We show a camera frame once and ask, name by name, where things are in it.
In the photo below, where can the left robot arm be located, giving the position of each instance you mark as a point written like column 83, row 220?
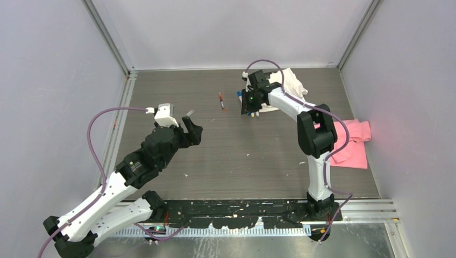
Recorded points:
column 80, row 231

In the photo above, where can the clear pen cap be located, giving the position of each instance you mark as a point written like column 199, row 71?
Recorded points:
column 190, row 112

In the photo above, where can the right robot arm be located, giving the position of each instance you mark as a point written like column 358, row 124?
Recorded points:
column 316, row 135

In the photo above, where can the white folded cloth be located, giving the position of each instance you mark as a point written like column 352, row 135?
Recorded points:
column 291, row 82

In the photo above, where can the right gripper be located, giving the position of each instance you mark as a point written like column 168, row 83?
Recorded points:
column 247, row 108

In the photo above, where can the orange brown gel pen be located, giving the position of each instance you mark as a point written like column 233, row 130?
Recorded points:
column 221, row 102

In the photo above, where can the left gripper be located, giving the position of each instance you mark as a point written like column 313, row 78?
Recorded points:
column 193, row 137

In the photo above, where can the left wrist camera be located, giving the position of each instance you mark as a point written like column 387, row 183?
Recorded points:
column 163, row 115

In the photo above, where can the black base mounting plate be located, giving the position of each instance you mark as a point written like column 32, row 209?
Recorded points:
column 242, row 213

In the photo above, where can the pink cloth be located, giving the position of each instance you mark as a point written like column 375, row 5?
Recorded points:
column 354, row 154

